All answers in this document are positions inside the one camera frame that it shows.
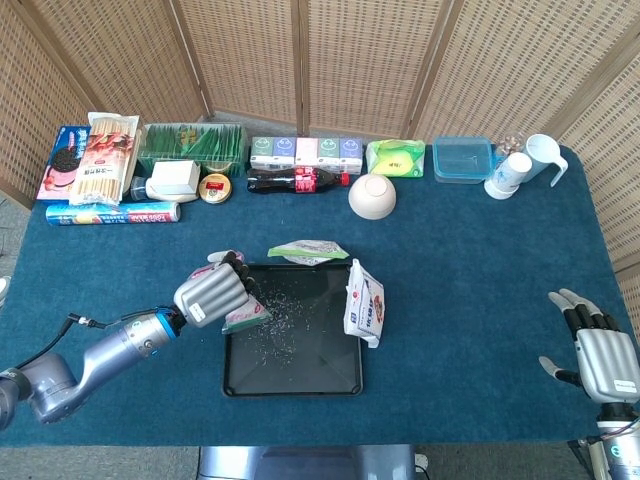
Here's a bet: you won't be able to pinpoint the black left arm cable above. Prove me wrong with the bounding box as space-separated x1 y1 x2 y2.
19 313 174 371

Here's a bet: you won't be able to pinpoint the green tissue pack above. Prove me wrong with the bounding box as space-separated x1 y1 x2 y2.
317 136 343 171
249 136 275 171

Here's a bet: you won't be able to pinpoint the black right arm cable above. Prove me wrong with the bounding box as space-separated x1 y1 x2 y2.
569 422 640 480

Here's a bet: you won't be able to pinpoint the blue cookie box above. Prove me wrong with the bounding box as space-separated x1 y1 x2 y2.
35 124 92 202

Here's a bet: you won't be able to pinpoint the round gold tin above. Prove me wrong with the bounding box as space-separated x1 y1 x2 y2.
198 173 234 205

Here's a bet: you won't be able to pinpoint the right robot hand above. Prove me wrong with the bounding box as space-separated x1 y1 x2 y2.
538 288 640 404

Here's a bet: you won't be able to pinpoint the corn starch bag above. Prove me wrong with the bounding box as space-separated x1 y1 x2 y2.
267 239 350 266

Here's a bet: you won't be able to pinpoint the clear plastic cup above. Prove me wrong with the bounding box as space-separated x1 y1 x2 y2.
494 130 527 161

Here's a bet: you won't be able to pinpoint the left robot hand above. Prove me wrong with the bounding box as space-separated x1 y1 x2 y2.
173 251 261 330

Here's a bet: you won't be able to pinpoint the white paper cup stack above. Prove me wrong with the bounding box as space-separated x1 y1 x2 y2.
483 151 534 201

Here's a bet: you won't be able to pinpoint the light blue measuring jug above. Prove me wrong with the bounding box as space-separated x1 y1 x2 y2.
522 133 570 189

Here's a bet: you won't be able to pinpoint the cola bottle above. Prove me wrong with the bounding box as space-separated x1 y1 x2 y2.
246 167 351 195

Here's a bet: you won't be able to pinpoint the rattan folding screen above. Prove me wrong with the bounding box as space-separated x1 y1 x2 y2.
0 0 640 326

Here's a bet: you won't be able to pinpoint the small white cardboard box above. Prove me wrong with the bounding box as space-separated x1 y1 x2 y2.
148 159 202 196

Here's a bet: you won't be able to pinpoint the blue tissue pack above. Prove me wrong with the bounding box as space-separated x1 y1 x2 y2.
272 136 298 170

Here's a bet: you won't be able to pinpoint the purple tissue pack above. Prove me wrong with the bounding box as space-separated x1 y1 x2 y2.
340 137 364 176

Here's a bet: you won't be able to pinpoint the pink-white bag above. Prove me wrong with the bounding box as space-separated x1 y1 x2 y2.
189 264 274 335

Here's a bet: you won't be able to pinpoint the white snack bag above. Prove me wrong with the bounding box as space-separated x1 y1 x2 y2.
343 258 386 350

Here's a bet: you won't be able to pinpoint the clear container blue lid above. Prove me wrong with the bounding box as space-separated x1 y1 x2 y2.
432 135 496 185

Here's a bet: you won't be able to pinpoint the bamboo skewers package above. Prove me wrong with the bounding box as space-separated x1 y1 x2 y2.
68 112 142 206

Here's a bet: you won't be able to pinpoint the plastic food wrap box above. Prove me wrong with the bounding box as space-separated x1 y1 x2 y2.
44 201 182 227

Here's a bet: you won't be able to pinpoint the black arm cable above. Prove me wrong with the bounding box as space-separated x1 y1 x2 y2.
19 313 174 371
569 422 640 480

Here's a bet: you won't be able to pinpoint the clear box green sachets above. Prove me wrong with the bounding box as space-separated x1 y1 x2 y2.
137 122 247 177

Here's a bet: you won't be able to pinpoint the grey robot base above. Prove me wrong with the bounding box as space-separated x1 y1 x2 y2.
197 444 419 480

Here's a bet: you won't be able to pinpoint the blue table carpet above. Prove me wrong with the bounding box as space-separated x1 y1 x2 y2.
0 144 629 448

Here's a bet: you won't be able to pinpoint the beige upturned bowl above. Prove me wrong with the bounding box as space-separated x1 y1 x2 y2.
348 173 397 221

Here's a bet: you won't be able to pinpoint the yellow-green wet wipes pack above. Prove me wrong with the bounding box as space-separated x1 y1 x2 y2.
365 138 426 179

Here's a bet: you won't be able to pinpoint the black plastic tray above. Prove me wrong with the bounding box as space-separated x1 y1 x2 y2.
222 263 364 399

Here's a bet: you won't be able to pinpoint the pink tissue pack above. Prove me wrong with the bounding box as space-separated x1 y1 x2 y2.
295 136 320 170

